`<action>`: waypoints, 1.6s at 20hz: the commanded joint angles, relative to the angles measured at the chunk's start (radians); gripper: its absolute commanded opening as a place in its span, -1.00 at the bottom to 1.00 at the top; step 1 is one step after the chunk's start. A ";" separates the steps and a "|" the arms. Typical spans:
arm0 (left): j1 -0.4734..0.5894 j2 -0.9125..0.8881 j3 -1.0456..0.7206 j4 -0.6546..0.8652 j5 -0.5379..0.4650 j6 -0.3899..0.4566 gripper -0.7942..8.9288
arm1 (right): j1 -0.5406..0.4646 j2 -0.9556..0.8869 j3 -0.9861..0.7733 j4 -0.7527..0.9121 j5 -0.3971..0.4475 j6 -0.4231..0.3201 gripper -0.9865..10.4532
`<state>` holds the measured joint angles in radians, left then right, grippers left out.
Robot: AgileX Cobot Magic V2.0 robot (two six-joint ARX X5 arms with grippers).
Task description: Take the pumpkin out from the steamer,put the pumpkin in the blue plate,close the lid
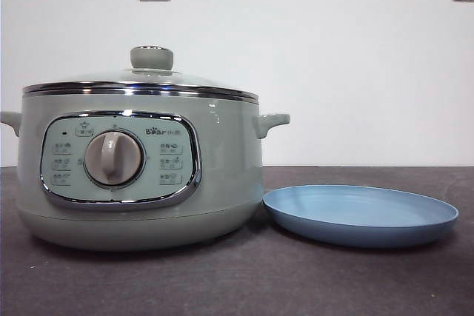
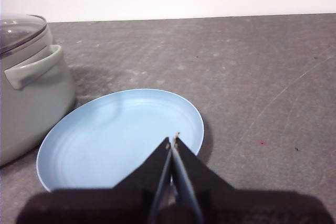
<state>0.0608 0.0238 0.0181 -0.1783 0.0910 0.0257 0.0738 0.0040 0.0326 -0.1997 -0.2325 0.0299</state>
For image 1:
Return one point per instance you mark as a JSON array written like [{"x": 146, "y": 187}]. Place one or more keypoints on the glass lid with green knob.
[{"x": 152, "y": 57}]

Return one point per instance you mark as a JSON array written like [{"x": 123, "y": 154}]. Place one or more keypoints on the blue round plate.
[{"x": 355, "y": 212}]

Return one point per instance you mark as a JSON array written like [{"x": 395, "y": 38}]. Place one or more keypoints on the pale green electric steamer pot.
[{"x": 226, "y": 153}]

